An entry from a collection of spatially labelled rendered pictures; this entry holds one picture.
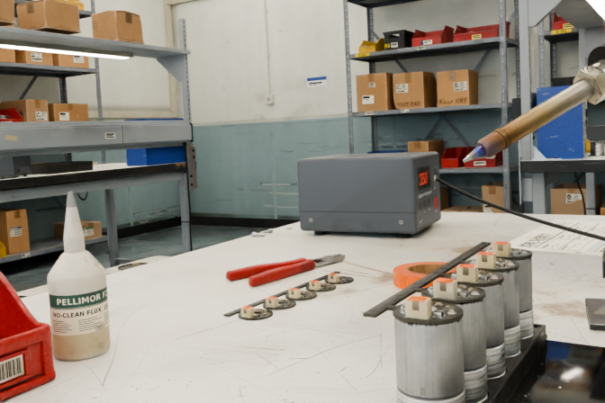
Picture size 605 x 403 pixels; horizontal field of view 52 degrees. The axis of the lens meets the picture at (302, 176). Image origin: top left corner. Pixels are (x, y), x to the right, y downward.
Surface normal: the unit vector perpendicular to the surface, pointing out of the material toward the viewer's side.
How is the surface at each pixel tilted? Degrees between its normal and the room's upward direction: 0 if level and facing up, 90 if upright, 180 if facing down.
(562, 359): 0
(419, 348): 90
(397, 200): 90
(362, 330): 0
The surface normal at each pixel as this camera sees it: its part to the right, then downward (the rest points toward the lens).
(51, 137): 0.85, 0.00
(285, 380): -0.05, -1.00
